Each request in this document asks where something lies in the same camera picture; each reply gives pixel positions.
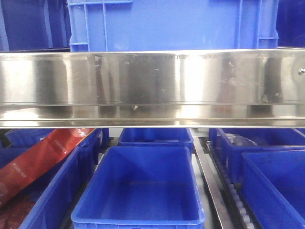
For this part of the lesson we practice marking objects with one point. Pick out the blue bin behind centre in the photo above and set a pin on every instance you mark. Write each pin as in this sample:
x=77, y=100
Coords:
x=156, y=137

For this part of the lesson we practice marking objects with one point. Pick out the blue bin rear left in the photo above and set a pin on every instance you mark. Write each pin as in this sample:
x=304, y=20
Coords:
x=22, y=139

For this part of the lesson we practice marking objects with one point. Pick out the empty blue bin centre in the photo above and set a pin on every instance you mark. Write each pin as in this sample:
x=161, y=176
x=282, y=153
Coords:
x=141, y=188

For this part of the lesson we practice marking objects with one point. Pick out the blue bin rear right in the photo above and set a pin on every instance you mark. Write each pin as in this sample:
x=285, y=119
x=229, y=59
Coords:
x=230, y=143

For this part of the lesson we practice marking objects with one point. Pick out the stainless steel shelf beam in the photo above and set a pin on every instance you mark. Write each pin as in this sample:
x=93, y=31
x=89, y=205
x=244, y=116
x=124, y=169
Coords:
x=192, y=88

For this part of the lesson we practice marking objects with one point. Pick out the blue bin lower right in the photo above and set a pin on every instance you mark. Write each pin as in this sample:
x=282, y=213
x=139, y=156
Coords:
x=273, y=187

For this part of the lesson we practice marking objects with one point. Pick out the blue bin lower left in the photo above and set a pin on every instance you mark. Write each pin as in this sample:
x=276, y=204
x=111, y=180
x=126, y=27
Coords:
x=53, y=204

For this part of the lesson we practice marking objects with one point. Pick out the large blue crate right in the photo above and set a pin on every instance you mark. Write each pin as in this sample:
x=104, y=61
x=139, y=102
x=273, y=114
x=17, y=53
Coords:
x=157, y=25

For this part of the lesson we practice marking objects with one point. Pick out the white roller conveyor track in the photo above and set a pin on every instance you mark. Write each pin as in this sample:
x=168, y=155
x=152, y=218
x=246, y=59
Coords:
x=237, y=206

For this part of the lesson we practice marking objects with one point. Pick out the red paper package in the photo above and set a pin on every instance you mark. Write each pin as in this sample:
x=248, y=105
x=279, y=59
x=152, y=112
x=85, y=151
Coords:
x=39, y=159

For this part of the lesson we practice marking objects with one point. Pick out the dark blue crate upper left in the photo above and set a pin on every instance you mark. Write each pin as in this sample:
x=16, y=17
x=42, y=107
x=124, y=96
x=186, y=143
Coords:
x=34, y=24

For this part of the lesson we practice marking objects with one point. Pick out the grey metal guide rail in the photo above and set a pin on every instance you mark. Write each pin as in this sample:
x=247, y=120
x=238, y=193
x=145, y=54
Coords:
x=218, y=210

